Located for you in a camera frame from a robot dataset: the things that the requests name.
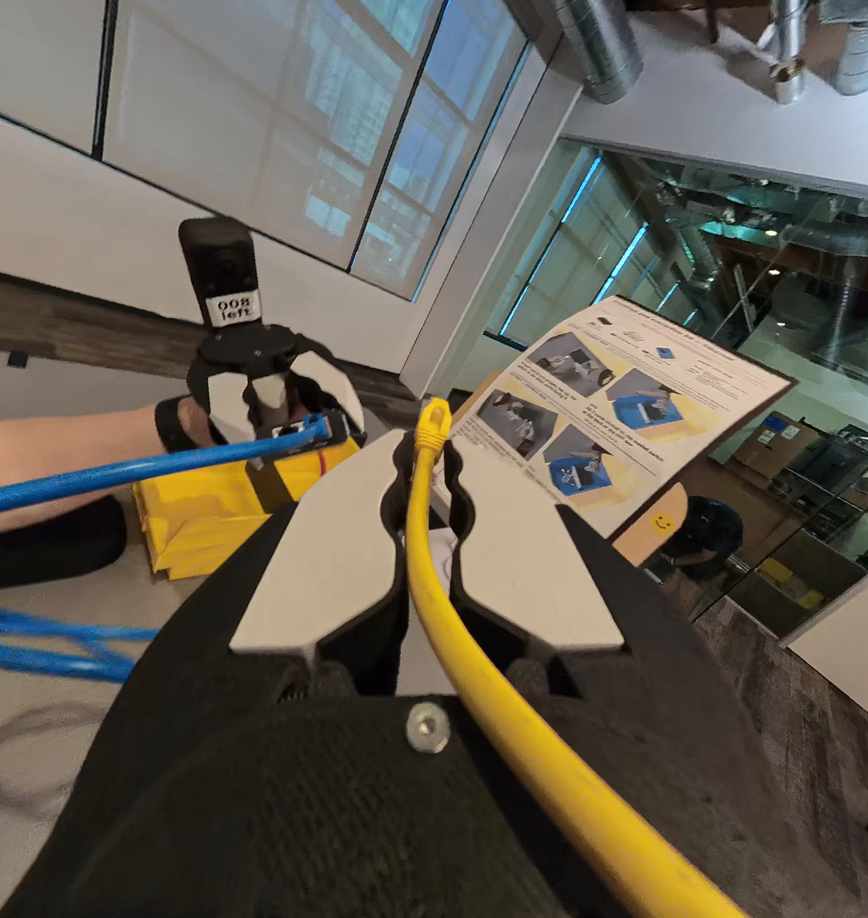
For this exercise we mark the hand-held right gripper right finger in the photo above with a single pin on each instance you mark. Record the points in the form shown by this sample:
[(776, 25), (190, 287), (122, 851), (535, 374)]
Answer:
[(534, 566)]

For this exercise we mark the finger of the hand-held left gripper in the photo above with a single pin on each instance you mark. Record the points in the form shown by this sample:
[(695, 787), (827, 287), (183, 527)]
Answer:
[(330, 387), (230, 409)]

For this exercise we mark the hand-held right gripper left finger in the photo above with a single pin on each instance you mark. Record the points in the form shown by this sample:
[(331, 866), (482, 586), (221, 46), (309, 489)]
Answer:
[(319, 552)]

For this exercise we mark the black ethernet splitter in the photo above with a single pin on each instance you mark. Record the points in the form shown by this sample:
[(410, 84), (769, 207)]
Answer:
[(337, 430)]

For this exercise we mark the person's left forearm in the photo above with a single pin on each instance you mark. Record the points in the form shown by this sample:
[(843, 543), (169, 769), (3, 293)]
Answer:
[(61, 444)]

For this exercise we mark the person's left hand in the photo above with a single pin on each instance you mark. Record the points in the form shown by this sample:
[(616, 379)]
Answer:
[(197, 423)]

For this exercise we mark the black wristwatch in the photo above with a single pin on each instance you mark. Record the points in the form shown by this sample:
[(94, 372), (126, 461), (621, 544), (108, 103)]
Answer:
[(169, 430)]

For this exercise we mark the yellow plastic bin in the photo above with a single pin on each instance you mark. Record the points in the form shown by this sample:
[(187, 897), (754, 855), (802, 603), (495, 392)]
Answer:
[(190, 516)]

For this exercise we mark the wooden board with smiley sticker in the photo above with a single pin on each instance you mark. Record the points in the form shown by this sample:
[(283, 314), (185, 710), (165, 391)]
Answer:
[(656, 531)]

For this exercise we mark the printed instruction board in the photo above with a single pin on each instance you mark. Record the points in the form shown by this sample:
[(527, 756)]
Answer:
[(620, 430)]

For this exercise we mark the window with white blinds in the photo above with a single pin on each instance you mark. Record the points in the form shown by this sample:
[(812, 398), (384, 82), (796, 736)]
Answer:
[(226, 107)]

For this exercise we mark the cardboard box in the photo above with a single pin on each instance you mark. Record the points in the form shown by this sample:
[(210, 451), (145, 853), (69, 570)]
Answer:
[(771, 444)]

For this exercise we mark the white door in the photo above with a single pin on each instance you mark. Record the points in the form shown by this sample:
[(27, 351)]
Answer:
[(857, 660)]

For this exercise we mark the silver ceiling pipe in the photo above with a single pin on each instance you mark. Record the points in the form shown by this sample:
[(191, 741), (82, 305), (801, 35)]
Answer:
[(792, 43)]

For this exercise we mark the small black wall box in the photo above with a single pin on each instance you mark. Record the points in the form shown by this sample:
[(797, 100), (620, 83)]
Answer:
[(18, 358)]

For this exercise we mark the silver ribbed ventilation duct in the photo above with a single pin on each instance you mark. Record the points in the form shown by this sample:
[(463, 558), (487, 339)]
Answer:
[(599, 43)]

